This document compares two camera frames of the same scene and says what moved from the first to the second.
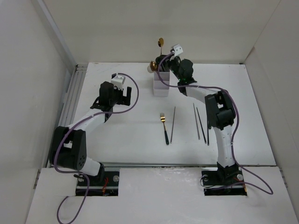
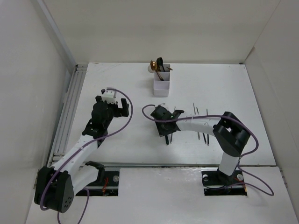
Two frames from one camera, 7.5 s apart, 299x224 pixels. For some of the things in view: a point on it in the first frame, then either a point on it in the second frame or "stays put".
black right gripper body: x=172 y=64 to x=160 y=122
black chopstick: x=208 y=134 stays put
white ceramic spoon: x=149 y=69 stays put
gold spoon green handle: x=153 y=66 stays put
